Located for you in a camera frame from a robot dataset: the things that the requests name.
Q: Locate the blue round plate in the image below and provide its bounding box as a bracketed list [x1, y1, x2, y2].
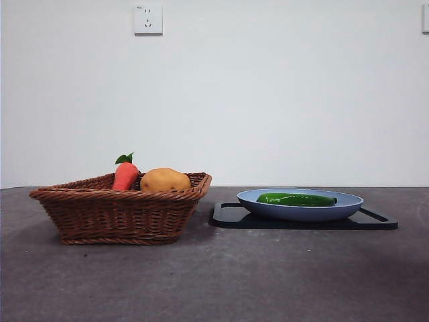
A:
[237, 189, 365, 223]

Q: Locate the yellow-brown potato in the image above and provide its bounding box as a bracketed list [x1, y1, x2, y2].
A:
[139, 167, 192, 193]

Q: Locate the brown wicker basket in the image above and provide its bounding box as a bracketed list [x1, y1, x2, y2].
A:
[29, 172, 212, 246]

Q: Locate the green pepper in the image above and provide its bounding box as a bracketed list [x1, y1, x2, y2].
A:
[256, 193, 339, 207]

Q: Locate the orange toy carrot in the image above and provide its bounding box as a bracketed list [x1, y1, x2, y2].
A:
[111, 152, 141, 191]

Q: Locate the black rectangular tray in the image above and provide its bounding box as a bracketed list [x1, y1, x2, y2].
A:
[208, 201, 400, 231]

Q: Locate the white wall socket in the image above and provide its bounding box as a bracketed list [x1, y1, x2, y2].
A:
[134, 3, 164, 36]

